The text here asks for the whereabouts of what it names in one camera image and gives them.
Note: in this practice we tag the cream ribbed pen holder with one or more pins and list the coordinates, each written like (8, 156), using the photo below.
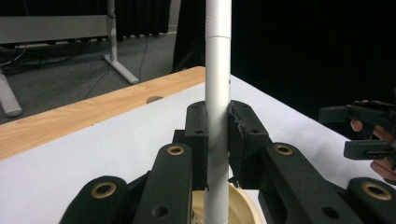
(241, 208)

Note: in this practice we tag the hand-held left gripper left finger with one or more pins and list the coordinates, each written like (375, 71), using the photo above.
(197, 140)

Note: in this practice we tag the white metal stand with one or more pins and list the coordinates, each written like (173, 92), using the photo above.
(46, 29)

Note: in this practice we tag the white pen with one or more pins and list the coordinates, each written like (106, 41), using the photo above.
(218, 77)

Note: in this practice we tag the black curtain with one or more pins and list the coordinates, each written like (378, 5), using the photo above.
(143, 17)

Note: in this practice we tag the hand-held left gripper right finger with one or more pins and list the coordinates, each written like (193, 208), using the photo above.
(246, 146)

